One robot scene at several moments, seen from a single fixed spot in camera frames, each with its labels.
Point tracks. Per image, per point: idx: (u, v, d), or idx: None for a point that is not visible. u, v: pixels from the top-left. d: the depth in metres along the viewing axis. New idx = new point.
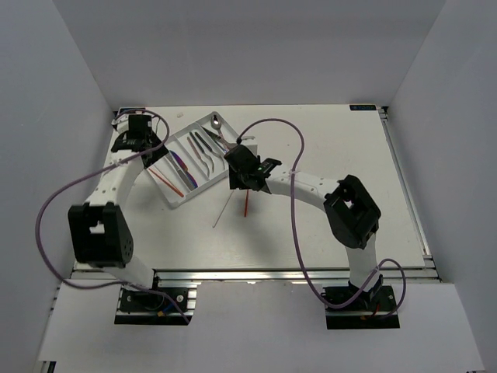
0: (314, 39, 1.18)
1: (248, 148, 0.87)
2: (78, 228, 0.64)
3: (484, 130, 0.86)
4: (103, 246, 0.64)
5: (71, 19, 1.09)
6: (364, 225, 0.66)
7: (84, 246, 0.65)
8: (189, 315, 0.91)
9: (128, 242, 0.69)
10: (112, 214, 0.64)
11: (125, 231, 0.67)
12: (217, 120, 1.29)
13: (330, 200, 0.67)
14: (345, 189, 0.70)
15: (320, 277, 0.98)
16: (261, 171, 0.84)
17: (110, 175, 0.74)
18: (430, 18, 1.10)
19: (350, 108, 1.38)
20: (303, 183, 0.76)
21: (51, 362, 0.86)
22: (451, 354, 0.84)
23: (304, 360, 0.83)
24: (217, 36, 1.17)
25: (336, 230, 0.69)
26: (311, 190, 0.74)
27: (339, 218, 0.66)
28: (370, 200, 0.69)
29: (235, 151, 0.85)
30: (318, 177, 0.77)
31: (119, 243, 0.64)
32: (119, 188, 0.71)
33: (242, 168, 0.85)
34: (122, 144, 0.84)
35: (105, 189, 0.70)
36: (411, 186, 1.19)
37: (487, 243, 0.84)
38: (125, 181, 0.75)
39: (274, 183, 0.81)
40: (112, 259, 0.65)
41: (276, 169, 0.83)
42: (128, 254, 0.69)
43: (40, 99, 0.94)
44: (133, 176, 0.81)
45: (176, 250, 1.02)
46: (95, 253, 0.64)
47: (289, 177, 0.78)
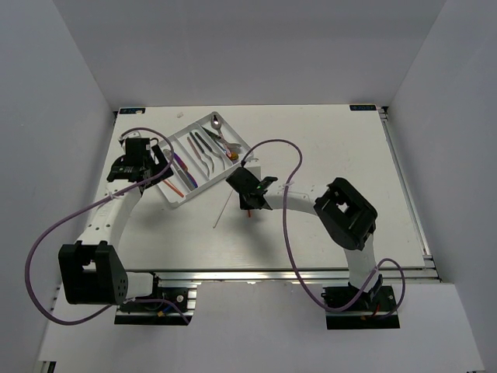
0: (314, 39, 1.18)
1: (248, 171, 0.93)
2: (68, 270, 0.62)
3: (485, 130, 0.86)
4: (94, 287, 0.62)
5: (71, 19, 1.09)
6: (359, 226, 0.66)
7: (74, 287, 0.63)
8: (189, 315, 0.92)
9: (121, 281, 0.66)
10: (105, 257, 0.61)
11: (119, 270, 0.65)
12: (217, 120, 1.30)
13: (321, 204, 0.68)
14: (337, 192, 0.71)
15: (318, 277, 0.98)
16: (259, 189, 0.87)
17: (104, 209, 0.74)
18: (431, 17, 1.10)
19: (350, 108, 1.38)
20: (294, 192, 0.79)
21: (52, 362, 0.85)
22: (452, 355, 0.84)
23: (305, 360, 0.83)
24: (217, 36, 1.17)
25: (333, 234, 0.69)
26: (304, 197, 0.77)
27: (332, 221, 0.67)
28: (362, 200, 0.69)
29: (234, 173, 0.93)
30: (309, 185, 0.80)
31: (111, 285, 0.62)
32: (113, 223, 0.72)
33: (243, 188, 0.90)
34: (118, 172, 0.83)
35: (99, 226, 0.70)
36: (411, 186, 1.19)
37: (487, 243, 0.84)
38: (119, 214, 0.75)
39: (272, 197, 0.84)
40: (103, 299, 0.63)
41: (272, 185, 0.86)
42: (122, 294, 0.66)
43: (39, 99, 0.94)
44: (129, 207, 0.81)
45: (178, 252, 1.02)
46: (86, 294, 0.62)
47: (282, 189, 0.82)
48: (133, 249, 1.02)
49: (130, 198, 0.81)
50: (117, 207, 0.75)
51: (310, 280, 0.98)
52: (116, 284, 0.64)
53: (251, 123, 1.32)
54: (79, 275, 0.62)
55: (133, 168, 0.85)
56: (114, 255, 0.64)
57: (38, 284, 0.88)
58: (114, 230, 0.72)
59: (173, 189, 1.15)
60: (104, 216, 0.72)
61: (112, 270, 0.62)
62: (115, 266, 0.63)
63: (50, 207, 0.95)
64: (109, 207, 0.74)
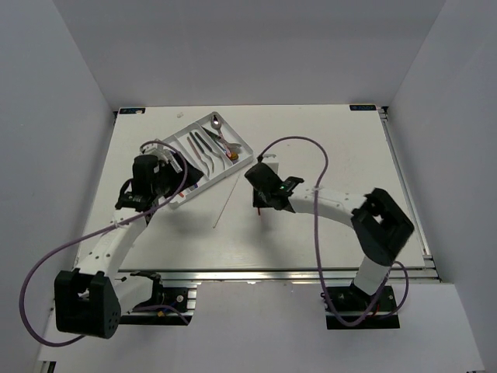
0: (314, 39, 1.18)
1: (269, 168, 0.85)
2: (63, 295, 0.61)
3: (485, 130, 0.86)
4: (85, 318, 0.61)
5: (71, 19, 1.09)
6: (394, 239, 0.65)
7: (65, 314, 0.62)
8: (189, 315, 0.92)
9: (114, 315, 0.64)
10: (99, 288, 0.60)
11: (112, 301, 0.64)
12: (217, 120, 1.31)
13: (358, 216, 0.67)
14: (372, 203, 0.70)
15: (319, 277, 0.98)
16: (283, 189, 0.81)
17: (107, 236, 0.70)
18: (430, 17, 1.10)
19: (350, 108, 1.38)
20: (326, 199, 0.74)
21: (51, 362, 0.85)
22: (451, 355, 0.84)
23: (305, 360, 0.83)
24: (217, 36, 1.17)
25: (366, 245, 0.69)
26: (338, 206, 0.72)
27: (369, 234, 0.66)
28: (399, 212, 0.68)
29: (255, 169, 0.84)
30: (342, 192, 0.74)
31: (102, 318, 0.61)
32: (114, 253, 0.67)
33: (264, 186, 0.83)
34: (126, 200, 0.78)
35: (98, 256, 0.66)
36: (411, 186, 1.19)
37: (486, 243, 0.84)
38: (123, 243, 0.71)
39: (299, 201, 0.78)
40: (93, 331, 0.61)
41: (299, 186, 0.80)
42: (112, 327, 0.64)
43: (39, 99, 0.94)
44: (134, 235, 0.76)
45: (185, 252, 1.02)
46: (76, 324, 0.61)
47: (314, 194, 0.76)
48: (141, 256, 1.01)
49: (136, 228, 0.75)
50: (119, 238, 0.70)
51: (311, 280, 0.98)
52: (109, 318, 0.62)
53: (251, 123, 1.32)
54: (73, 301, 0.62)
55: (142, 197, 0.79)
56: (109, 287, 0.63)
57: (38, 284, 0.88)
58: (114, 259, 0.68)
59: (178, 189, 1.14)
60: (106, 245, 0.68)
61: (104, 303, 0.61)
62: (108, 300, 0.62)
63: (50, 207, 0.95)
64: (111, 238, 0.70)
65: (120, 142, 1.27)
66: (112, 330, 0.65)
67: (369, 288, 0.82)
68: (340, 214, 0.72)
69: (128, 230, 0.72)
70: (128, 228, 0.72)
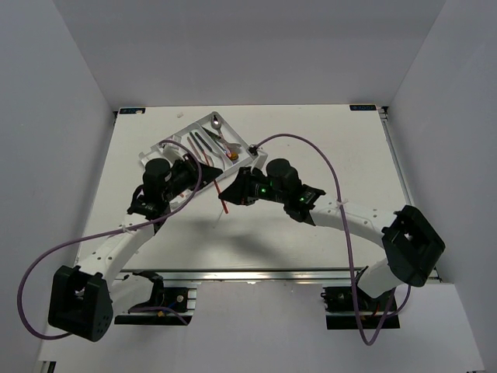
0: (314, 40, 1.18)
1: (296, 173, 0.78)
2: (57, 291, 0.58)
3: (485, 130, 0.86)
4: (74, 318, 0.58)
5: (71, 19, 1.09)
6: (425, 262, 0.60)
7: (57, 310, 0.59)
8: (189, 316, 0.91)
9: (105, 318, 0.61)
10: (93, 291, 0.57)
11: (106, 305, 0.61)
12: (217, 120, 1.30)
13: (388, 235, 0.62)
14: (403, 222, 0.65)
15: (319, 277, 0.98)
16: (304, 203, 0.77)
17: (113, 241, 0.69)
18: (430, 18, 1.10)
19: (350, 108, 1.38)
20: (355, 215, 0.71)
21: (52, 362, 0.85)
22: (452, 355, 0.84)
23: (304, 360, 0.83)
24: (217, 36, 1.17)
25: (394, 266, 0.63)
26: (365, 223, 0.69)
27: (400, 254, 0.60)
28: (432, 232, 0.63)
29: (286, 174, 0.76)
30: (370, 207, 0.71)
31: (91, 322, 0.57)
32: (116, 258, 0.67)
33: (286, 194, 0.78)
34: (139, 207, 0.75)
35: (100, 257, 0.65)
36: (411, 186, 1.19)
37: (487, 243, 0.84)
38: (126, 251, 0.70)
39: (321, 215, 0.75)
40: (80, 331, 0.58)
41: (321, 200, 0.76)
42: (102, 329, 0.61)
43: (40, 100, 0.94)
44: (139, 244, 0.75)
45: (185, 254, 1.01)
46: (66, 322, 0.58)
47: (338, 209, 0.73)
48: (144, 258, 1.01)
49: (143, 235, 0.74)
50: (125, 244, 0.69)
51: (311, 279, 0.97)
52: (98, 321, 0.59)
53: (251, 123, 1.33)
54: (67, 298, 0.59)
55: (154, 205, 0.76)
56: (105, 291, 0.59)
57: (39, 283, 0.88)
58: (115, 264, 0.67)
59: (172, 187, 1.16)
60: (110, 248, 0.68)
61: (96, 307, 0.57)
62: (102, 303, 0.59)
63: (50, 206, 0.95)
64: (116, 242, 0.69)
65: (121, 142, 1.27)
66: (100, 333, 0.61)
67: (374, 291, 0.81)
68: (368, 230, 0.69)
69: (134, 235, 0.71)
70: (134, 234, 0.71)
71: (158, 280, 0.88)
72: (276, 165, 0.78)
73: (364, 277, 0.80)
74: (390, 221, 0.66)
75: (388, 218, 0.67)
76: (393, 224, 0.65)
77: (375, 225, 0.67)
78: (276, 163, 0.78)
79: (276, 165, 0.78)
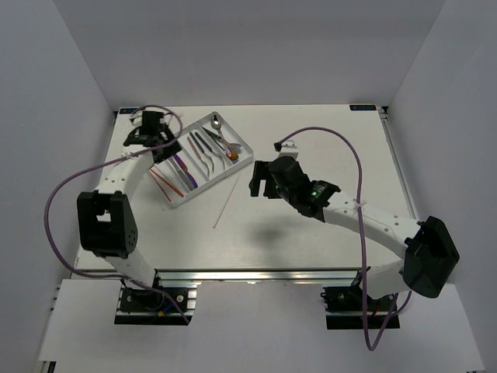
0: (315, 40, 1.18)
1: (299, 166, 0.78)
2: (85, 213, 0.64)
3: (485, 130, 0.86)
4: (106, 235, 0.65)
5: (71, 19, 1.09)
6: (442, 274, 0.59)
7: (89, 232, 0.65)
8: (189, 315, 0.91)
9: (132, 232, 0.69)
10: (118, 203, 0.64)
11: (130, 220, 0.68)
12: (217, 120, 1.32)
13: (411, 248, 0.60)
14: (425, 234, 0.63)
15: (319, 277, 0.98)
16: (315, 197, 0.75)
17: (119, 166, 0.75)
18: (431, 18, 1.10)
19: (350, 108, 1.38)
20: (374, 220, 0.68)
21: (52, 362, 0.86)
22: (451, 354, 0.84)
23: (304, 360, 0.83)
24: (217, 36, 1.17)
25: (408, 277, 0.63)
26: (385, 230, 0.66)
27: (420, 266, 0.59)
28: (452, 245, 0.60)
29: (287, 167, 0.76)
30: (391, 214, 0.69)
31: (122, 234, 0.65)
32: (127, 179, 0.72)
33: (293, 187, 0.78)
34: (134, 139, 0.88)
35: (113, 179, 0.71)
36: (411, 186, 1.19)
37: (487, 243, 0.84)
38: (133, 174, 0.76)
39: (335, 214, 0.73)
40: (115, 247, 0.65)
41: (336, 198, 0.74)
42: (131, 243, 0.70)
43: (40, 100, 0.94)
44: (142, 170, 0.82)
45: (184, 253, 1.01)
46: (99, 242, 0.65)
47: (356, 210, 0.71)
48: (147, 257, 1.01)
49: (145, 160, 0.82)
50: (130, 166, 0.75)
51: (309, 280, 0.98)
52: (127, 233, 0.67)
53: (251, 122, 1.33)
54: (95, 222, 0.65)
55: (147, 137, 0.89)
56: (127, 203, 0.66)
57: (38, 283, 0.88)
58: (128, 184, 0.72)
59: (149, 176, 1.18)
60: (119, 172, 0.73)
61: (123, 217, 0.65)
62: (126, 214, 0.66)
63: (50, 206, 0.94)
64: (124, 165, 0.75)
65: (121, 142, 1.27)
66: (131, 246, 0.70)
67: (376, 293, 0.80)
68: (387, 238, 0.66)
69: (138, 162, 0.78)
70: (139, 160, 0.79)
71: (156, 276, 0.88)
72: (277, 162, 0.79)
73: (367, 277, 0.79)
74: (415, 231, 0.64)
75: (411, 229, 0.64)
76: (416, 236, 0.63)
77: (397, 235, 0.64)
78: (275, 159, 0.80)
79: (276, 161, 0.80)
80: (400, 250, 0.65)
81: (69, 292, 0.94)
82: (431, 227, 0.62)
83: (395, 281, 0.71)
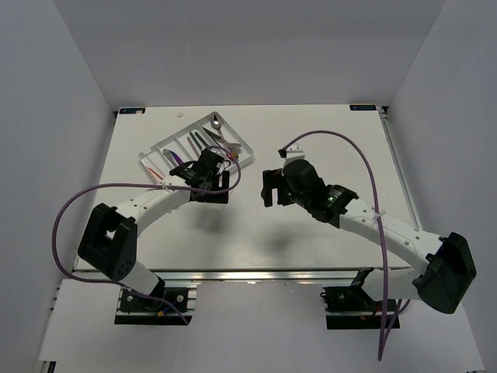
0: (314, 39, 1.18)
1: (313, 171, 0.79)
2: (94, 224, 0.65)
3: (485, 130, 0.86)
4: (100, 255, 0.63)
5: (71, 19, 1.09)
6: (456, 291, 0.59)
7: (88, 243, 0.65)
8: (189, 316, 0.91)
9: (128, 263, 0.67)
10: (123, 231, 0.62)
11: (130, 251, 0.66)
12: (217, 120, 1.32)
13: (432, 263, 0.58)
14: (446, 249, 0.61)
15: (319, 277, 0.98)
16: (331, 203, 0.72)
17: (151, 194, 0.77)
18: (430, 18, 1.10)
19: (350, 108, 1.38)
20: (394, 232, 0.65)
21: (52, 362, 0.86)
22: (451, 354, 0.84)
23: (304, 360, 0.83)
24: (217, 36, 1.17)
25: (424, 291, 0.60)
26: (405, 244, 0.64)
27: (441, 283, 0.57)
28: (470, 262, 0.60)
29: (300, 171, 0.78)
30: (411, 227, 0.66)
31: (112, 263, 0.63)
32: (148, 210, 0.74)
33: (308, 192, 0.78)
34: (182, 172, 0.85)
35: (137, 204, 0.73)
36: (411, 186, 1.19)
37: (487, 243, 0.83)
38: (158, 206, 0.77)
39: (352, 222, 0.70)
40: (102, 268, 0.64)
41: (354, 205, 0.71)
42: (123, 273, 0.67)
43: (40, 100, 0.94)
44: (172, 203, 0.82)
45: (184, 253, 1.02)
46: (92, 256, 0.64)
47: (376, 221, 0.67)
48: (147, 256, 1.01)
49: (177, 196, 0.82)
50: (159, 200, 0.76)
51: (311, 280, 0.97)
52: (121, 263, 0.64)
53: (251, 122, 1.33)
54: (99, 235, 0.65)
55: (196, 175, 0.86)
56: (133, 235, 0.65)
57: (38, 283, 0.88)
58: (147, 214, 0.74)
59: (149, 176, 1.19)
60: (147, 199, 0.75)
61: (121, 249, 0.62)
62: (127, 246, 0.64)
63: (50, 206, 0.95)
64: (154, 195, 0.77)
65: (121, 142, 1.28)
66: (121, 275, 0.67)
67: (377, 294, 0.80)
68: (408, 253, 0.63)
69: (171, 195, 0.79)
70: (172, 194, 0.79)
71: (161, 280, 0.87)
72: (293, 165, 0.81)
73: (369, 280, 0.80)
74: (436, 249, 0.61)
75: (434, 245, 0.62)
76: (437, 253, 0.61)
77: (418, 251, 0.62)
78: (292, 163, 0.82)
79: (292, 165, 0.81)
80: (418, 266, 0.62)
81: (69, 292, 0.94)
82: (453, 243, 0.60)
83: (397, 288, 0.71)
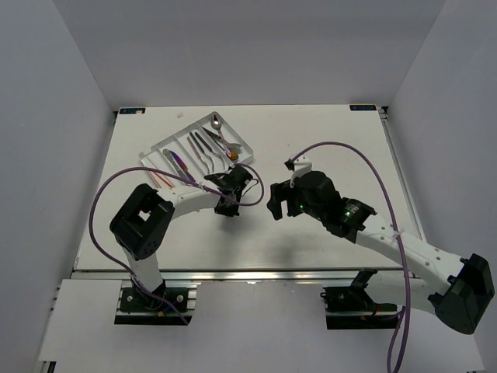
0: (314, 40, 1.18)
1: (331, 183, 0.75)
2: (133, 200, 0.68)
3: (485, 131, 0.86)
4: (133, 229, 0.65)
5: (71, 20, 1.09)
6: (474, 314, 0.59)
7: (123, 217, 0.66)
8: (189, 316, 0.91)
9: (154, 246, 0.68)
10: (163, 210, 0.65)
11: (161, 234, 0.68)
12: (217, 120, 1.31)
13: (453, 287, 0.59)
14: (468, 272, 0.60)
15: (318, 277, 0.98)
16: (349, 217, 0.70)
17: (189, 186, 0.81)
18: (430, 18, 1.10)
19: (350, 108, 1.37)
20: (415, 252, 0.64)
21: (51, 362, 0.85)
22: (450, 354, 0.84)
23: (304, 360, 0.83)
24: (217, 36, 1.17)
25: (443, 311, 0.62)
26: (426, 265, 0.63)
27: (461, 306, 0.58)
28: (490, 283, 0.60)
29: (319, 184, 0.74)
30: (432, 246, 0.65)
31: (144, 238, 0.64)
32: (184, 200, 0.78)
33: (324, 205, 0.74)
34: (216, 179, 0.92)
35: (175, 193, 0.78)
36: (411, 186, 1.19)
37: (487, 243, 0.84)
38: (193, 200, 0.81)
39: (370, 239, 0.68)
40: (131, 243, 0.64)
41: (372, 221, 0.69)
42: (146, 255, 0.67)
43: (40, 100, 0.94)
44: (204, 201, 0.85)
45: (183, 253, 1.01)
46: (123, 231, 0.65)
47: (394, 239, 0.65)
48: None
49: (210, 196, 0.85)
50: (194, 194, 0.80)
51: (311, 279, 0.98)
52: (149, 241, 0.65)
53: (251, 123, 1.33)
54: (135, 211, 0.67)
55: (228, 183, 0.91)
56: (168, 217, 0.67)
57: (38, 283, 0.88)
58: (182, 204, 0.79)
59: (148, 176, 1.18)
60: (185, 189, 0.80)
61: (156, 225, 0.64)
62: (161, 226, 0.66)
63: (50, 206, 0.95)
64: (192, 189, 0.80)
65: (121, 142, 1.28)
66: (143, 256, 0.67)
67: (377, 297, 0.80)
68: (428, 274, 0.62)
69: (205, 193, 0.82)
70: (205, 193, 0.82)
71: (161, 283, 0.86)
72: (309, 177, 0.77)
73: (373, 282, 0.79)
74: (459, 270, 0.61)
75: (456, 267, 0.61)
76: (460, 276, 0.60)
77: (439, 273, 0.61)
78: (308, 175, 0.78)
79: (307, 176, 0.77)
80: (436, 286, 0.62)
81: (69, 292, 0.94)
82: (476, 266, 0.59)
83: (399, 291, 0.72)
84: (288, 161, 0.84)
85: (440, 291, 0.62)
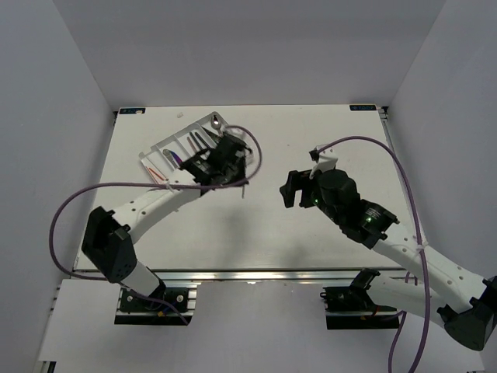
0: (314, 40, 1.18)
1: (354, 185, 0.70)
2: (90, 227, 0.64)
3: (484, 130, 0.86)
4: (99, 258, 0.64)
5: (71, 19, 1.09)
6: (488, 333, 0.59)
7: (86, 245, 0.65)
8: (189, 316, 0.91)
9: (127, 264, 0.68)
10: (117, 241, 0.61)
11: (129, 255, 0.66)
12: (217, 120, 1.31)
13: (474, 309, 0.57)
14: None
15: (319, 277, 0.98)
16: (369, 221, 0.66)
17: (154, 194, 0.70)
18: (430, 18, 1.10)
19: (350, 108, 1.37)
20: (438, 270, 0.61)
21: (51, 362, 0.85)
22: (451, 354, 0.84)
23: (304, 360, 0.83)
24: (217, 36, 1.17)
25: (454, 327, 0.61)
26: (448, 283, 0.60)
27: (479, 329, 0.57)
28: None
29: (342, 186, 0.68)
30: (455, 265, 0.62)
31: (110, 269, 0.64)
32: (148, 214, 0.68)
33: (344, 207, 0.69)
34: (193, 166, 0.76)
35: (135, 209, 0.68)
36: (411, 186, 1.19)
37: (487, 243, 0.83)
38: (161, 208, 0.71)
39: (390, 249, 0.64)
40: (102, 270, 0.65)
41: (395, 230, 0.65)
42: (123, 271, 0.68)
43: (40, 100, 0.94)
44: (181, 201, 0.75)
45: (182, 253, 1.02)
46: (91, 257, 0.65)
47: (418, 254, 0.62)
48: (147, 253, 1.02)
49: (186, 194, 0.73)
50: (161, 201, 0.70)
51: (311, 279, 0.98)
52: (118, 266, 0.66)
53: (251, 123, 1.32)
54: (95, 238, 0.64)
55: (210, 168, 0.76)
56: (129, 242, 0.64)
57: (38, 283, 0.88)
58: (147, 218, 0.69)
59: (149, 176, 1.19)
60: (148, 202, 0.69)
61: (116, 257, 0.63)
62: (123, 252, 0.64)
63: (50, 206, 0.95)
64: (155, 197, 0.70)
65: (121, 142, 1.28)
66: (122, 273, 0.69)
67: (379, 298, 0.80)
68: (448, 292, 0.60)
69: (177, 194, 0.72)
70: (178, 193, 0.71)
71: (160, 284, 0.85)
72: (331, 177, 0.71)
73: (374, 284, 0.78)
74: (481, 292, 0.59)
75: (477, 287, 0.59)
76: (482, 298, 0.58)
77: (461, 293, 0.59)
78: (332, 175, 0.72)
79: (331, 176, 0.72)
80: (454, 304, 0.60)
81: (69, 292, 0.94)
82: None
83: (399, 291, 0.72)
84: (314, 151, 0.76)
85: (457, 309, 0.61)
